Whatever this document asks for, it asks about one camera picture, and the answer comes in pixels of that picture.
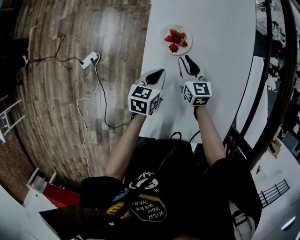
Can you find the person's right forearm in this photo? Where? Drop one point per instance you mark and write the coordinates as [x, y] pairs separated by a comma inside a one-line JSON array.
[[211, 138]]

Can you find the person's left forearm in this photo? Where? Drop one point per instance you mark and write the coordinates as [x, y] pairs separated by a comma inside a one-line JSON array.
[[126, 147]]

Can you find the dark curved stair railing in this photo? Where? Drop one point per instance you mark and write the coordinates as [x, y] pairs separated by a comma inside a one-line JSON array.
[[290, 70]]

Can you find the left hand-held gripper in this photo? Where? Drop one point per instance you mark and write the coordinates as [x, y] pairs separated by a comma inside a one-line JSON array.
[[143, 99]]

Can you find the white stool frame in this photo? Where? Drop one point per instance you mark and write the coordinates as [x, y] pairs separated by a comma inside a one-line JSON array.
[[2, 138]]

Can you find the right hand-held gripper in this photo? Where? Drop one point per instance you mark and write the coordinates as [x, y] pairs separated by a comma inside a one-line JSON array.
[[199, 92]]

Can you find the black low metal railing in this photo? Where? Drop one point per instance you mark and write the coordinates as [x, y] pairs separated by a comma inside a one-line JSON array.
[[287, 185]]

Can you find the pile of strawberries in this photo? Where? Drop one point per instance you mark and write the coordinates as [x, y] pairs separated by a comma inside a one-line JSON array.
[[176, 38]]

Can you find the white cabinet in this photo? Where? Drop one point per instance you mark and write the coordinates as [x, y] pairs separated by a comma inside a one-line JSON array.
[[14, 222]]

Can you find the dark flat board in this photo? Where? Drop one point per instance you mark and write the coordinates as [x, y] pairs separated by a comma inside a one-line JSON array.
[[70, 218]]

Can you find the white plate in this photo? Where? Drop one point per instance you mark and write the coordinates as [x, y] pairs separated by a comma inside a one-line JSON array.
[[187, 50]]

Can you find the small dark red object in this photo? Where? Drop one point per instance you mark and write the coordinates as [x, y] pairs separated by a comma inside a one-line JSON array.
[[173, 47]]

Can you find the person's black printed shirt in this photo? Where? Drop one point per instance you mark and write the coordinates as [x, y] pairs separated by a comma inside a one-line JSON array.
[[187, 187]]

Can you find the white power strip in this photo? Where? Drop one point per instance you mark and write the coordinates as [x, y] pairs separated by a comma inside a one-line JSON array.
[[89, 60]]

